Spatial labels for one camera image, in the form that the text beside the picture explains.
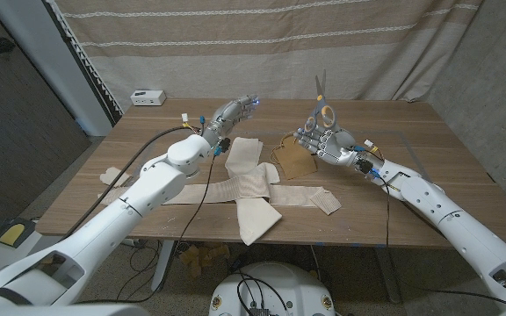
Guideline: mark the white power strip box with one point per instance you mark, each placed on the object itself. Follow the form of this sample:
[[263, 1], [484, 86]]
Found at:
[[147, 98]]

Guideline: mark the cardboard scraps pile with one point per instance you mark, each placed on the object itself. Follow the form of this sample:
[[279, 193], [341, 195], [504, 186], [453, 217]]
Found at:
[[200, 259]]

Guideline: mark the dark grey door panel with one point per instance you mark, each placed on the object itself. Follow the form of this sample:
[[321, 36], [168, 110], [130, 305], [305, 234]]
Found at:
[[16, 131]]

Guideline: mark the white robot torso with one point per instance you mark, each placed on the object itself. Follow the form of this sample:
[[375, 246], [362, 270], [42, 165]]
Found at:
[[275, 285]]

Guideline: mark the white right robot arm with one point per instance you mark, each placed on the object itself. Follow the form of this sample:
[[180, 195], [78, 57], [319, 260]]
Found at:
[[455, 228]]

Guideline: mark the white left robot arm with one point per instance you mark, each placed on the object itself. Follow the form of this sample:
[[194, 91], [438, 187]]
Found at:
[[103, 224]]

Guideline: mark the small beige cloth scrap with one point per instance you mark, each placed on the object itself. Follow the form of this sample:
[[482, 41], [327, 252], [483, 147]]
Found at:
[[109, 176]]

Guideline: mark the cream cloth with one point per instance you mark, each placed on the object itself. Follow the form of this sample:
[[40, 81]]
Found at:
[[257, 217]]

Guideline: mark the long ribbed beige cloth strip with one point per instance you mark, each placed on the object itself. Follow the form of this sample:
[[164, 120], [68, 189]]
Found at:
[[297, 195]]

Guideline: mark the grey yellow scissors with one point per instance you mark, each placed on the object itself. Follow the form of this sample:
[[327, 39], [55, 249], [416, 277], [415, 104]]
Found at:
[[321, 105]]

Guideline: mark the yellow black pedal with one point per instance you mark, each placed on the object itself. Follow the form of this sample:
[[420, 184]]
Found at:
[[16, 232]]

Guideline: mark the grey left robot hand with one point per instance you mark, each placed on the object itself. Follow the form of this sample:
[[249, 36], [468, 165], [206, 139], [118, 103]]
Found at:
[[229, 116]]

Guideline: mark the brown paper bag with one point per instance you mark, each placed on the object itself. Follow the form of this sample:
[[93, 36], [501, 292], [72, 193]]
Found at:
[[294, 164]]

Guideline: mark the grey table leg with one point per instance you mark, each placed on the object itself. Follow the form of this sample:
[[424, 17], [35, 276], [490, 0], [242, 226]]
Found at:
[[387, 274], [163, 263]]

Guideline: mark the beige striped backdrop curtain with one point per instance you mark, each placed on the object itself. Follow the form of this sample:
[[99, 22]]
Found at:
[[257, 66]]

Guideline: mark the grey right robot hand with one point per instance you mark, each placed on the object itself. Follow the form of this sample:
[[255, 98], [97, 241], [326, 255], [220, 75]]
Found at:
[[332, 147]]

